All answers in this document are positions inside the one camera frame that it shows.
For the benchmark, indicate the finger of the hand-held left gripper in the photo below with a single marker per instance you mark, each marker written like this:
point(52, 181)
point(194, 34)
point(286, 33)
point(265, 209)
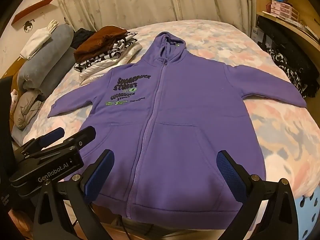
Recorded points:
point(51, 136)
point(82, 136)

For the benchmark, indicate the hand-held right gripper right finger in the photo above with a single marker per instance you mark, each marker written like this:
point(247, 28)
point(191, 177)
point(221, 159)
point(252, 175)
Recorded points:
point(230, 177)

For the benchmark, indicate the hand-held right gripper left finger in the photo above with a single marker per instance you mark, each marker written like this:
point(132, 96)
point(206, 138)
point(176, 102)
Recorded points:
point(98, 175)

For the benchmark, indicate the purple zip hoodie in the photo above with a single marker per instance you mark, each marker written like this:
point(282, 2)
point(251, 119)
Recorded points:
point(187, 105)

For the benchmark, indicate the pastel patterned bed blanket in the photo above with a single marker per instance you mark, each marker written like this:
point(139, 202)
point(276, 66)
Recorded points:
point(275, 120)

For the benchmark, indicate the grey rolled bolster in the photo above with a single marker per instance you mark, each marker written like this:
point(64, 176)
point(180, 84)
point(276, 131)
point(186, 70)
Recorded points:
point(47, 62)

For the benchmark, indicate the white cloth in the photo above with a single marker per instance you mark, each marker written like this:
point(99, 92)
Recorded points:
point(35, 42)

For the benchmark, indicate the black white patterned garment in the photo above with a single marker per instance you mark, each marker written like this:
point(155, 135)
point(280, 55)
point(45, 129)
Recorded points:
point(117, 47)

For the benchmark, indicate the brown garment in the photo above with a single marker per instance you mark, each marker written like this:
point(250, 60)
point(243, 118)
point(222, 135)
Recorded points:
point(100, 40)

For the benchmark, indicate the black speckled cloth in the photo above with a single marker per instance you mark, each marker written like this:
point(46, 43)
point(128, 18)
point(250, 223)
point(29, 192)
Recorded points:
point(292, 72)

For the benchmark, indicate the white carton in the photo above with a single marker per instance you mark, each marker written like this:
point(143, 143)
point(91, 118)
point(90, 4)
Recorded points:
point(257, 33)

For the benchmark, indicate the pale patterned curtain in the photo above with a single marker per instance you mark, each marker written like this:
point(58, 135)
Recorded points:
point(150, 0)

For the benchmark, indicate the wooden bookshelf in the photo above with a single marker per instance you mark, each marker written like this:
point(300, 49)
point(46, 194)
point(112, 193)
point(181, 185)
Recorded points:
point(295, 33)

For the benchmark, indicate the pink drawer boxes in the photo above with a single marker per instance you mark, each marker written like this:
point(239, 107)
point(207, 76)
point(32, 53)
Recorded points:
point(282, 10)

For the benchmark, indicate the cartoon face wall sticker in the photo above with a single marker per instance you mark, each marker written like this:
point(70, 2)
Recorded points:
point(27, 27)

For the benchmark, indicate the red wall shelf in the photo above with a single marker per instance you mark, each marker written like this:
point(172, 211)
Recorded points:
point(32, 8)

